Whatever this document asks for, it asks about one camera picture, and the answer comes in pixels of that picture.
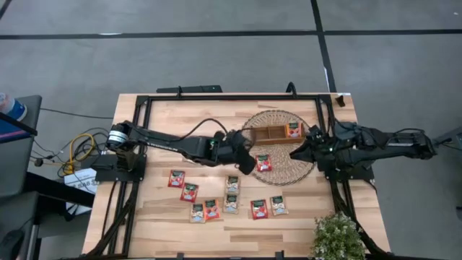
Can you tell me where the white cardboard box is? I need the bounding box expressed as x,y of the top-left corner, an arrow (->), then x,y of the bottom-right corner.
64,168 -> 99,195

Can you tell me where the green white potted plant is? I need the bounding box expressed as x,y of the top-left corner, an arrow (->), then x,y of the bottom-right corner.
312,212 -> 367,260

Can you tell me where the yellow cable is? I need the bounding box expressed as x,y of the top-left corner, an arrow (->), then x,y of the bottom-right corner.
63,132 -> 95,176

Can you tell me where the round woven placemat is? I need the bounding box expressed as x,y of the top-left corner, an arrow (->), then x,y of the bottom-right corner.
236,109 -> 318,186

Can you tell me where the black floor cable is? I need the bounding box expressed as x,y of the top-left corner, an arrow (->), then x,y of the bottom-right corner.
39,107 -> 115,120

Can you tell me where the black metal table frame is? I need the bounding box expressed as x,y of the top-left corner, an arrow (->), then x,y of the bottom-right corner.
84,94 -> 393,260

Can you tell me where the black flat bar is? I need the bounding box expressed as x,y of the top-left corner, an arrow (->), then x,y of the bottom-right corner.
156,84 -> 223,94

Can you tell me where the grey metal stand foot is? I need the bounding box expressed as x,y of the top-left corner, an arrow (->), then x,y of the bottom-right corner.
427,126 -> 462,149

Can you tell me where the red tea packet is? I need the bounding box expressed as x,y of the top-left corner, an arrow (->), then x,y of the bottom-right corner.
180,183 -> 199,203
167,170 -> 186,189
255,154 -> 273,173
250,199 -> 269,220

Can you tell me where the blue white bottle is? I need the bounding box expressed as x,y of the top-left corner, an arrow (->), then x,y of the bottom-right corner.
0,92 -> 28,122

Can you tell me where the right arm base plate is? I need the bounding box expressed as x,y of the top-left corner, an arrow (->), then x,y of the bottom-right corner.
323,151 -> 375,181

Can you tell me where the black computer mouse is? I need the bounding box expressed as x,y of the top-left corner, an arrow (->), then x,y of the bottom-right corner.
0,229 -> 25,260

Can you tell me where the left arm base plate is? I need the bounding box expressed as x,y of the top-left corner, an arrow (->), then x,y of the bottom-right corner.
90,154 -> 147,183

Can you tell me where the black sleeved cable bundle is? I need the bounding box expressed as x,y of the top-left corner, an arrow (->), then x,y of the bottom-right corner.
330,180 -> 393,259
85,180 -> 140,258

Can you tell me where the black rod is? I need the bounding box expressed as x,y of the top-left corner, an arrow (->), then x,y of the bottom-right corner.
0,111 -> 39,137

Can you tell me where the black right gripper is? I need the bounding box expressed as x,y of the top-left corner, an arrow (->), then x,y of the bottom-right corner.
289,123 -> 339,166

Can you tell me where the wooden divided tea box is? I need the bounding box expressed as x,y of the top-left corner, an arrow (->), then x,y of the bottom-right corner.
251,123 -> 305,146

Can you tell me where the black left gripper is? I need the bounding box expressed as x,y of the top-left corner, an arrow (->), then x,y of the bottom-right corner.
215,129 -> 258,176

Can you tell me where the blue flat folder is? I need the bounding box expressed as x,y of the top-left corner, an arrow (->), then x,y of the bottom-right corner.
0,121 -> 32,144

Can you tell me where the grey side table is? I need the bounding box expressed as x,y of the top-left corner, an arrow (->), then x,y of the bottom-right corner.
0,95 -> 43,198

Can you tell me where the black floor beam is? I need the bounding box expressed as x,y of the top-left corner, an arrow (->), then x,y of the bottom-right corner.
23,172 -> 95,209

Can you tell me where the black cable tangle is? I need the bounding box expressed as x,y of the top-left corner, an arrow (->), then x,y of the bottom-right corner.
30,124 -> 111,170

